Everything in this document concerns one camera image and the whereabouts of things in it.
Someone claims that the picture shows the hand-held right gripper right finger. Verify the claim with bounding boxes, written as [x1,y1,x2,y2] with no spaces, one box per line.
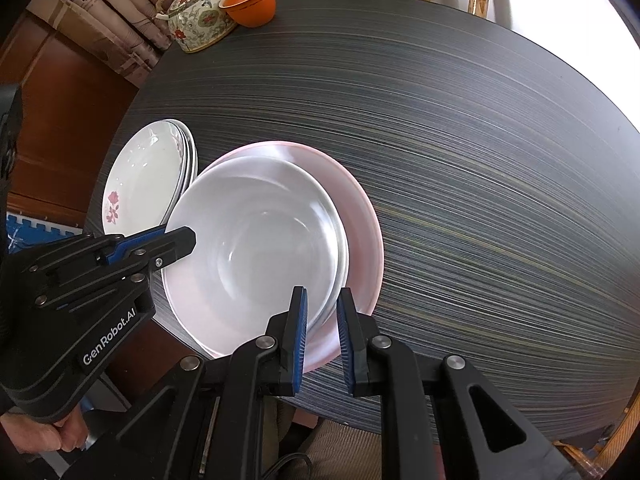
[336,288,582,480]

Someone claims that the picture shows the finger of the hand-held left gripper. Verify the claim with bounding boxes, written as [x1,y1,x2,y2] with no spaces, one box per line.
[125,226,197,272]
[104,224,169,264]

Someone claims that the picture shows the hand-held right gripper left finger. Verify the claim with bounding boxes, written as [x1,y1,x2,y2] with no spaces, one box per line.
[62,286,308,480]

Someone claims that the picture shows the white plate with rose print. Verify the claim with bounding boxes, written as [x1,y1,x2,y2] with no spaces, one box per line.
[101,120,189,236]

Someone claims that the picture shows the white plate with red rim print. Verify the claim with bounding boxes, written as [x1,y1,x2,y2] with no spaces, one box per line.
[167,118,199,203]

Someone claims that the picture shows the white bowl with blue base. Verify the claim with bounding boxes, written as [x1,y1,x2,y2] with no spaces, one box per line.
[161,156,346,343]

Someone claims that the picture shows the pinkish white bowl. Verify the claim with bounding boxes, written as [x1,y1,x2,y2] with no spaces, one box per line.
[161,141,386,374]

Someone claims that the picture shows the person's left forearm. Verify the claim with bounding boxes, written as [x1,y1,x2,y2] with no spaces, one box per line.
[0,437,63,480]

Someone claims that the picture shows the person's left hand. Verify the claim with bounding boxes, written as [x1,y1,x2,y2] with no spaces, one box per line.
[0,404,89,457]

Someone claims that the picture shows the brown wooden cabinet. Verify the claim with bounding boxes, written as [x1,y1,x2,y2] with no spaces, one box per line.
[0,10,142,223]

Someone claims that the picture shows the patterned beige curtain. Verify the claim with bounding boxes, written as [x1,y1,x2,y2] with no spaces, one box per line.
[25,0,201,92]

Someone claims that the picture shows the floral ceramic teapot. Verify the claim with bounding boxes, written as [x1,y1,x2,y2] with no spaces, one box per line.
[154,0,246,54]

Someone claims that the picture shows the orange lidded cup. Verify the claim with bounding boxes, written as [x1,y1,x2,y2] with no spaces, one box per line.
[219,0,277,28]

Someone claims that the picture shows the person's tan corduroy trousers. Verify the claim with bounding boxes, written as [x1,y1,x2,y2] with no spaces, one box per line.
[260,400,393,480]

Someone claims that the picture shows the black cable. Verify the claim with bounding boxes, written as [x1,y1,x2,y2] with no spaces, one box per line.
[262,452,312,480]

